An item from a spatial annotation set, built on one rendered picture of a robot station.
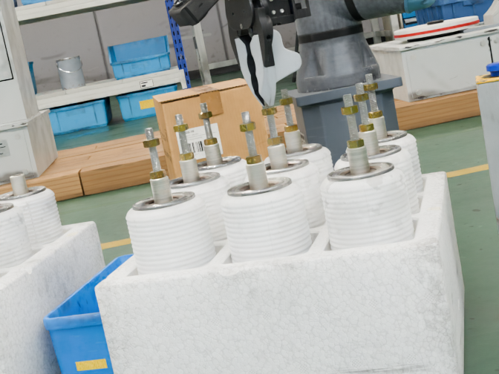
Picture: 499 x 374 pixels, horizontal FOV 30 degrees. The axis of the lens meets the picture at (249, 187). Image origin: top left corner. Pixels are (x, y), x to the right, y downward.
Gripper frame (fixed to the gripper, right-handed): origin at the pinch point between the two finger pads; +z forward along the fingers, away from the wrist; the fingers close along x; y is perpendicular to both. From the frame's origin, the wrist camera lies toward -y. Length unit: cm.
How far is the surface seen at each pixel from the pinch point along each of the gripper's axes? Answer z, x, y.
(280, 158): 8.0, -1.1, 0.5
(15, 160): 20, 201, 10
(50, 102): 14, 451, 89
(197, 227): 12.5, -5.8, -14.2
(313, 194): 13.0, -4.3, 2.5
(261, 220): 12.2, -13.0, -9.5
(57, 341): 25.7, 12.1, -29.2
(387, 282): 20.0, -23.7, -1.4
